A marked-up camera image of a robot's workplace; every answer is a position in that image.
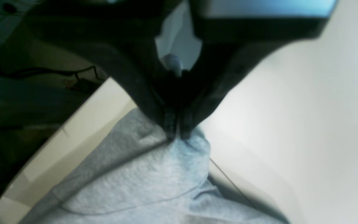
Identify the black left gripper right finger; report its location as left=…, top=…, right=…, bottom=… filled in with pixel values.
left=179, top=0, right=337, bottom=139

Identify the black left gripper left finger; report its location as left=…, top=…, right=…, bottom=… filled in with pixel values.
left=25, top=0, right=177, bottom=139

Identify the grey t-shirt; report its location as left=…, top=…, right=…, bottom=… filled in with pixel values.
left=21, top=108, right=282, bottom=224

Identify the black cable on floor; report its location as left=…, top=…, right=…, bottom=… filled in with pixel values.
left=0, top=61, right=105, bottom=91

